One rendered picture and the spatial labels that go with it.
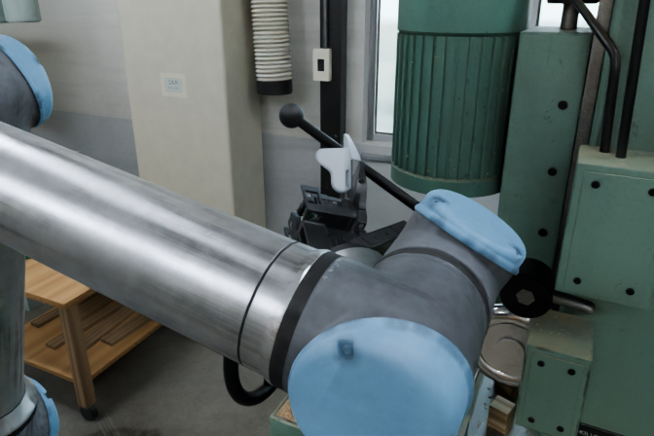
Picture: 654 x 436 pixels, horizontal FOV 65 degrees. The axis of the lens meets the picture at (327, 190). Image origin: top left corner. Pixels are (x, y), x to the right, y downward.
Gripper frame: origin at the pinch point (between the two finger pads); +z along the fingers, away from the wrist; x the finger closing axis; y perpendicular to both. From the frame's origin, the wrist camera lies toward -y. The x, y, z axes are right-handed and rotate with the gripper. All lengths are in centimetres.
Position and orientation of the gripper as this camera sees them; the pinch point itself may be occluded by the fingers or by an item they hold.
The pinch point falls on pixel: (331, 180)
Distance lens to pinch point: 74.1
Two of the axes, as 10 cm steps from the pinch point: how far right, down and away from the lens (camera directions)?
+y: -9.2, -1.8, -3.5
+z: -1.9, -5.6, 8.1
